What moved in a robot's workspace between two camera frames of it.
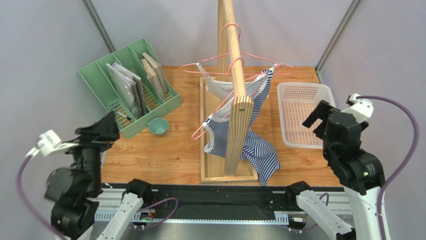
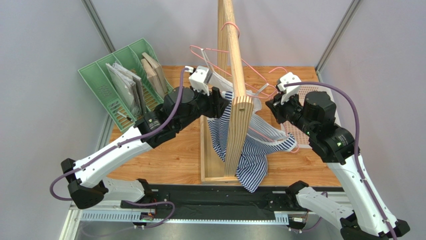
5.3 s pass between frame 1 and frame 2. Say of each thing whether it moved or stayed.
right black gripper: moved
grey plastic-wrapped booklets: stayed
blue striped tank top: moved
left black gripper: moved
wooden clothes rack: stayed
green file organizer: stayed
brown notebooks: stayed
